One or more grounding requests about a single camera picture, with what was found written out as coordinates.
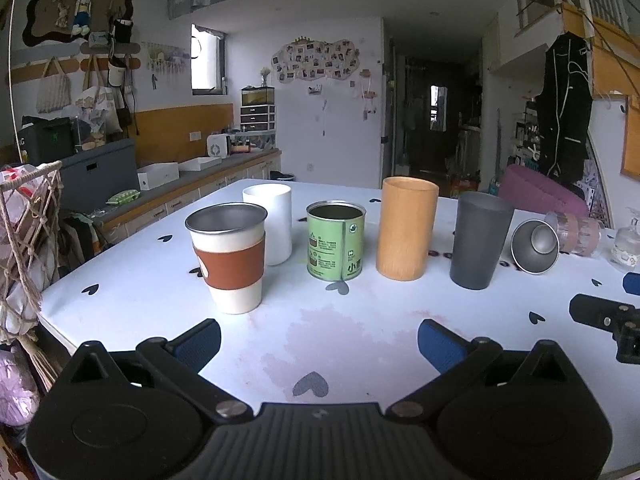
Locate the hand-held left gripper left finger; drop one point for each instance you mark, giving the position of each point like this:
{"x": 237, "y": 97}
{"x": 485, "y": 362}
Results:
{"x": 197, "y": 344}

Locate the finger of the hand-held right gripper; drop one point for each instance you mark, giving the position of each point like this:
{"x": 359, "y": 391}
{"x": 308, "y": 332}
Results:
{"x": 597, "y": 310}
{"x": 632, "y": 283}

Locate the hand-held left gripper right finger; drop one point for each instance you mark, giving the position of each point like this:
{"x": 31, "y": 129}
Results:
{"x": 441, "y": 346}

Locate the small steel cup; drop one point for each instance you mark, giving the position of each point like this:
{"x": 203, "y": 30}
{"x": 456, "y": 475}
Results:
{"x": 534, "y": 247}

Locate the clear glass cup pink bands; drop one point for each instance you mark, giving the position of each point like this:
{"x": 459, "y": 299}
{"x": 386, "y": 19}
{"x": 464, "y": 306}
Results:
{"x": 580, "y": 234}

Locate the steel cup with brown sleeve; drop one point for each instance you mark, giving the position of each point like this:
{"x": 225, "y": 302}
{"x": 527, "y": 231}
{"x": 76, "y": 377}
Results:
{"x": 230, "y": 265}

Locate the dark grey cup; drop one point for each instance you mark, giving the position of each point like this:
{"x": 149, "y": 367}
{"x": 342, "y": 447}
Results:
{"x": 477, "y": 245}

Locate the wooden bamboo cup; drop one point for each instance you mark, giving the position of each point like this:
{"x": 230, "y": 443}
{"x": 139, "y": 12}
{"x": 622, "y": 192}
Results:
{"x": 407, "y": 230}

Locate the white cup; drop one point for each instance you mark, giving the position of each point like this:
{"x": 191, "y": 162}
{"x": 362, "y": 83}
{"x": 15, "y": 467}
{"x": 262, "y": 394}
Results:
{"x": 275, "y": 225}

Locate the clear glass jar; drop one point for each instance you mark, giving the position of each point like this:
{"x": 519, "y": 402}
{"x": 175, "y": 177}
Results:
{"x": 627, "y": 247}

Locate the white heart print tablecloth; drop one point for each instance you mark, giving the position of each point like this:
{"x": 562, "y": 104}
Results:
{"x": 350, "y": 325}

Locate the pink cushion seat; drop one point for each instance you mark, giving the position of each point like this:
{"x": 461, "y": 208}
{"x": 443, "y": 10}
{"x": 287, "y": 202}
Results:
{"x": 540, "y": 192}

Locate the green tin can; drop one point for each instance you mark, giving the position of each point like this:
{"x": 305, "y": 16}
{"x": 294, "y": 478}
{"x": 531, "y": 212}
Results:
{"x": 334, "y": 247}

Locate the cork board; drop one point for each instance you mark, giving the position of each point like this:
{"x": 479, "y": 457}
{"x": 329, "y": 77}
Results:
{"x": 632, "y": 135}

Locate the long cabinet counter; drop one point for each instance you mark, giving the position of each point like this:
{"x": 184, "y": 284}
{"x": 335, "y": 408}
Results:
{"x": 200, "y": 187}

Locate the green packet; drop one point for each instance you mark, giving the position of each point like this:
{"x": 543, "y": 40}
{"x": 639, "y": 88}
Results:
{"x": 122, "y": 197}

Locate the flat white box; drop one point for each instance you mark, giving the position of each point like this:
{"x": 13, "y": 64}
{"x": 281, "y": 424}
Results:
{"x": 200, "y": 163}

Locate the black hanging jacket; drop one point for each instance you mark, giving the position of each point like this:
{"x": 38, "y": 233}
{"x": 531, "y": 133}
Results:
{"x": 562, "y": 110}

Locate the purple bag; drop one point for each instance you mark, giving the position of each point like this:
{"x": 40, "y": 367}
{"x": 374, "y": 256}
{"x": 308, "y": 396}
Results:
{"x": 15, "y": 385}

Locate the black trash bin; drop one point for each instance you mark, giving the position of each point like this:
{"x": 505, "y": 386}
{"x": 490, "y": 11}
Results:
{"x": 282, "y": 176}

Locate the grey storage box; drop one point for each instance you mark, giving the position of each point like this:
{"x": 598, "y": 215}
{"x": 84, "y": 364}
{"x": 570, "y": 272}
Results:
{"x": 97, "y": 175}

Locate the small white appliance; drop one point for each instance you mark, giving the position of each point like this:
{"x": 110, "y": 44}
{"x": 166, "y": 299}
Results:
{"x": 218, "y": 145}

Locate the dark drawer organiser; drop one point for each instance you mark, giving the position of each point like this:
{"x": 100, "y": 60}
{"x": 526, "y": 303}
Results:
{"x": 258, "y": 118}

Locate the black bin with green mark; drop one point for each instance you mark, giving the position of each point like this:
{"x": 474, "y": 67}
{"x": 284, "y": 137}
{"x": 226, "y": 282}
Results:
{"x": 47, "y": 140}

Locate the small fish tank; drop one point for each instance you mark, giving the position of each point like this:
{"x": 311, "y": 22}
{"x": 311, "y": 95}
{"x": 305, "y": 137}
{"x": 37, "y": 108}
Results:
{"x": 258, "y": 95}

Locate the window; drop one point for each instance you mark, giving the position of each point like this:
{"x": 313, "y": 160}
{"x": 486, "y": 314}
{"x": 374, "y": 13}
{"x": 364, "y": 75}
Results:
{"x": 206, "y": 60}

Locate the woven tote bag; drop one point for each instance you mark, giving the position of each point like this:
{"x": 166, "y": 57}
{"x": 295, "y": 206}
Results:
{"x": 52, "y": 92}

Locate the cloud shaped photo collage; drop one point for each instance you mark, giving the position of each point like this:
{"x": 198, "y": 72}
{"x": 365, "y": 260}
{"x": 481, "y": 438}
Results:
{"x": 315, "y": 60}

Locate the blue and white doll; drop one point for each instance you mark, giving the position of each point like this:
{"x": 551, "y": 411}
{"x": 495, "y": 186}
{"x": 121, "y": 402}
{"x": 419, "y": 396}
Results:
{"x": 81, "y": 15}

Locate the brown wall board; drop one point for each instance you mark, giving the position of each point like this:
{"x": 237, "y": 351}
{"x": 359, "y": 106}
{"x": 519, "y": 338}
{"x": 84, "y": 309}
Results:
{"x": 45, "y": 10}

